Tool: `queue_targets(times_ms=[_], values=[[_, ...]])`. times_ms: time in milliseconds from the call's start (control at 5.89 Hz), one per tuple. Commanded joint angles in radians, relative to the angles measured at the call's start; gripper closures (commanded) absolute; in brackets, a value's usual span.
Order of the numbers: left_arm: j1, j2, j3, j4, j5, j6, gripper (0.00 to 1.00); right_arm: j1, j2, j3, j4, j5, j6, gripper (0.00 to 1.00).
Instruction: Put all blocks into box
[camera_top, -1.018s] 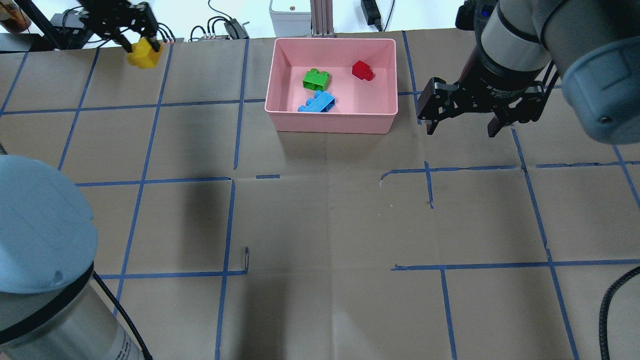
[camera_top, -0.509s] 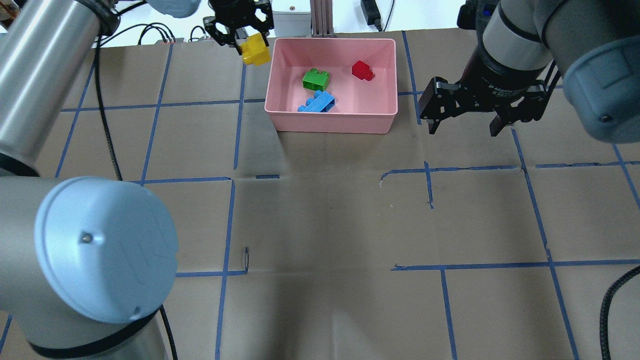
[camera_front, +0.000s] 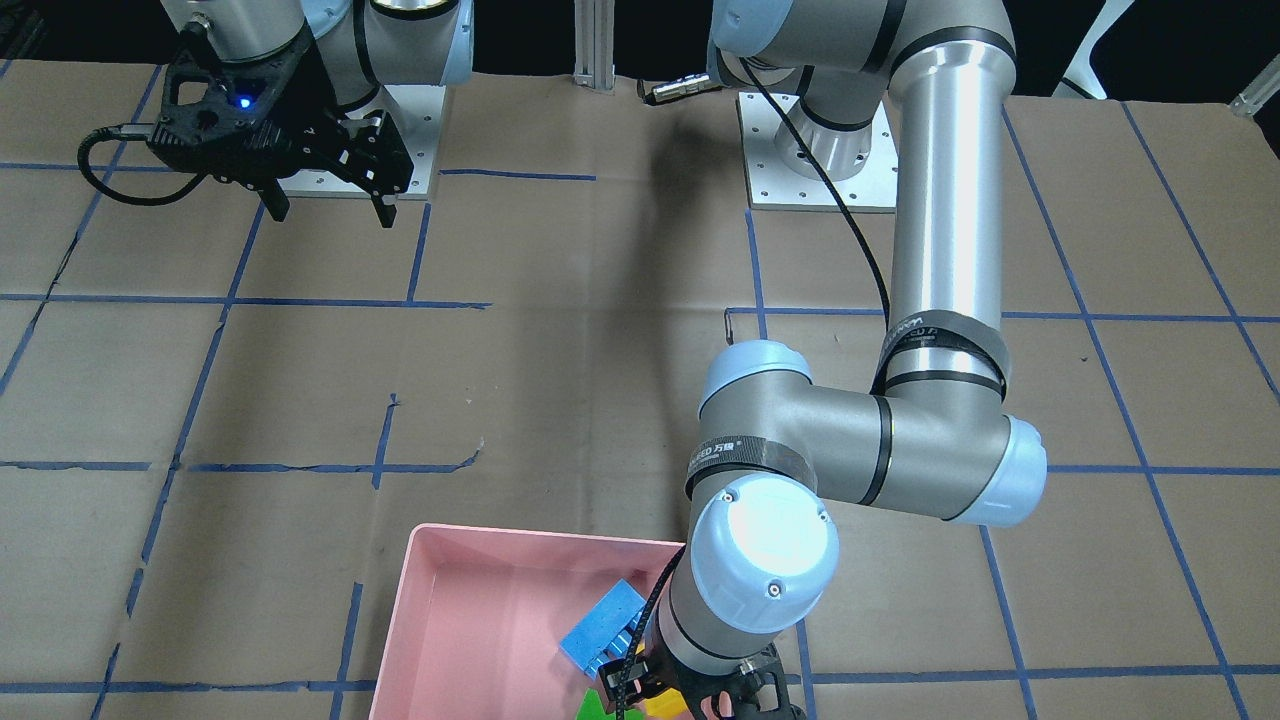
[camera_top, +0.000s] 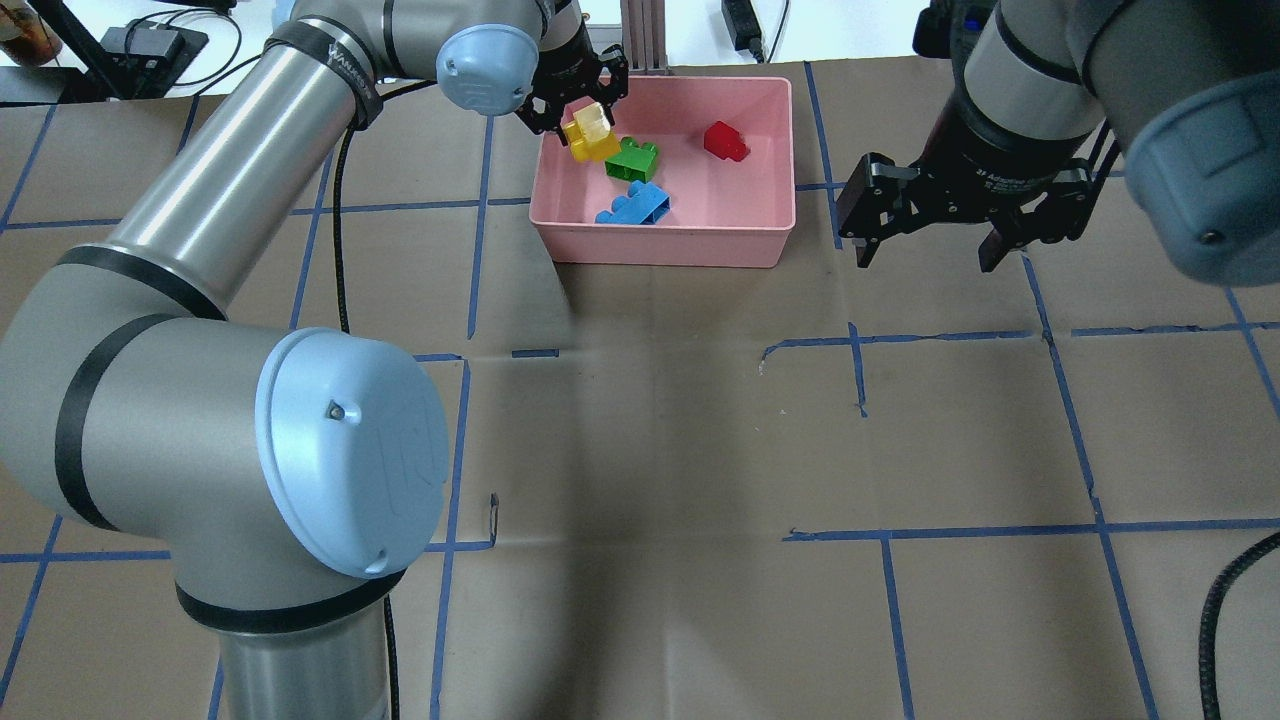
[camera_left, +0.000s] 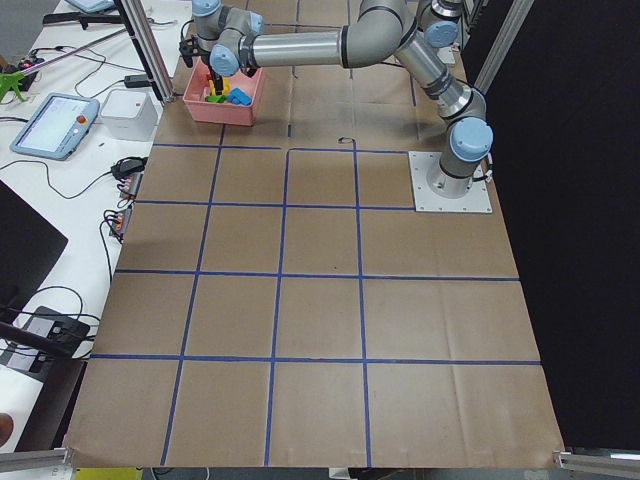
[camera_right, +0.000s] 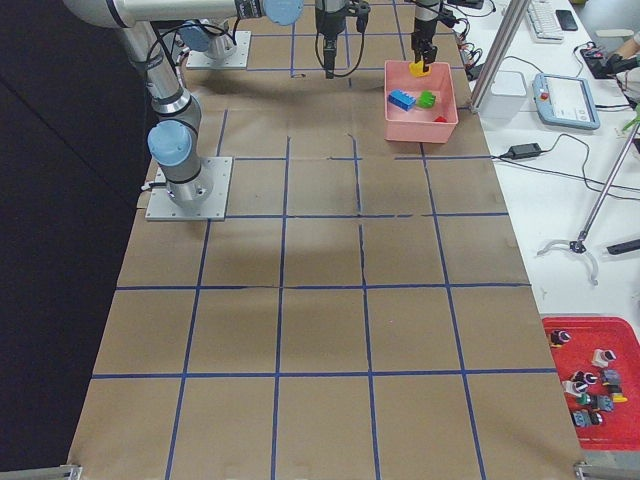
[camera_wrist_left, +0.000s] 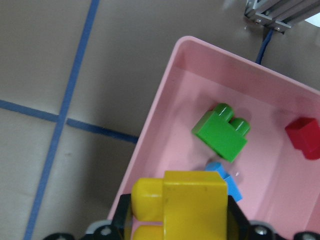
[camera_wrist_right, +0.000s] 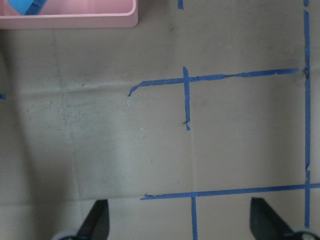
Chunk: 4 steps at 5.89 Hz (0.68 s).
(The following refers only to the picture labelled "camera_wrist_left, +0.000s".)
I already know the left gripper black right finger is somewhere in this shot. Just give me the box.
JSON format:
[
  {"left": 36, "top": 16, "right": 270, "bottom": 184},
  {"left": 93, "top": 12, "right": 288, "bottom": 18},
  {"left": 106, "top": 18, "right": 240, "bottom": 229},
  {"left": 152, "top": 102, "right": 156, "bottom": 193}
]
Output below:
[{"left": 226, "top": 195, "right": 250, "bottom": 240}]

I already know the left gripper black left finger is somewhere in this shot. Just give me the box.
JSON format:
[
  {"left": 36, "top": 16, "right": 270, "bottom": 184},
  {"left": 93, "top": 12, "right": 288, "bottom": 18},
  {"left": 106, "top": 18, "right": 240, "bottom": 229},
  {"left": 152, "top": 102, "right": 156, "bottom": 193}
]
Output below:
[{"left": 111, "top": 194, "right": 133, "bottom": 240}]

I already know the blue toy block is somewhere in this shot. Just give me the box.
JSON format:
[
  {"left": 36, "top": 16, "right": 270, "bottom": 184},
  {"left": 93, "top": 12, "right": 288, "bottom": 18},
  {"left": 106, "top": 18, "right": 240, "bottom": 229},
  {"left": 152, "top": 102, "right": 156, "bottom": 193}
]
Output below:
[{"left": 205, "top": 162, "right": 243, "bottom": 202}]

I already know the yellow toy block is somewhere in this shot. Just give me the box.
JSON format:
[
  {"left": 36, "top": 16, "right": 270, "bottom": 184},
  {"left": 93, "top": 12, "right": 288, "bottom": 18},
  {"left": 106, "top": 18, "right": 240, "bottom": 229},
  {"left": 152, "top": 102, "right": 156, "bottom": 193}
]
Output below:
[{"left": 131, "top": 171, "right": 228, "bottom": 240}]

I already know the green toy block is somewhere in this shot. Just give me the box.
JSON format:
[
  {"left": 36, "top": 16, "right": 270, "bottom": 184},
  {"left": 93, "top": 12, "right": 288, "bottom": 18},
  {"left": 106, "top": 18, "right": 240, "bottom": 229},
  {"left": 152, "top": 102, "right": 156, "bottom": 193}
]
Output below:
[{"left": 191, "top": 103, "right": 251, "bottom": 163}]

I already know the red toy block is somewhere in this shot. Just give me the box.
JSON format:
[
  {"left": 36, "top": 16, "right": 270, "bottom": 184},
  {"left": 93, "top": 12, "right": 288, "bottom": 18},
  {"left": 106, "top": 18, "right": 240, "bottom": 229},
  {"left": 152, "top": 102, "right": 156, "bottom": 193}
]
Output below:
[{"left": 285, "top": 117, "right": 320, "bottom": 160}]

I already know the pink plastic box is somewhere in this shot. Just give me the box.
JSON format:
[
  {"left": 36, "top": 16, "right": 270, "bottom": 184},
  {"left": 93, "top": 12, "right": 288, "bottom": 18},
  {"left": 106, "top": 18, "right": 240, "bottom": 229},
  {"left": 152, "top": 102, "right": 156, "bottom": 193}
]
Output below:
[{"left": 117, "top": 36, "right": 320, "bottom": 239}]

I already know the brown paper table mat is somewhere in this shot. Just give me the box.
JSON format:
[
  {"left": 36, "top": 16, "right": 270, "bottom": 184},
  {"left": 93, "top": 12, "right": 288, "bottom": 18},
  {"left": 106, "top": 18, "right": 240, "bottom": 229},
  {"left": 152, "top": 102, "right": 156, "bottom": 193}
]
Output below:
[{"left": 0, "top": 0, "right": 320, "bottom": 240}]

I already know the aluminium frame post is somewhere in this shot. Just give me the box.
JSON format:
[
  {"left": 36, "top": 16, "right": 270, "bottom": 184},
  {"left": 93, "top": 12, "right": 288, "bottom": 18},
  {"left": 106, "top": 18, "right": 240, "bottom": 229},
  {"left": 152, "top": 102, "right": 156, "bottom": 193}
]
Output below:
[{"left": 244, "top": 0, "right": 320, "bottom": 34}]

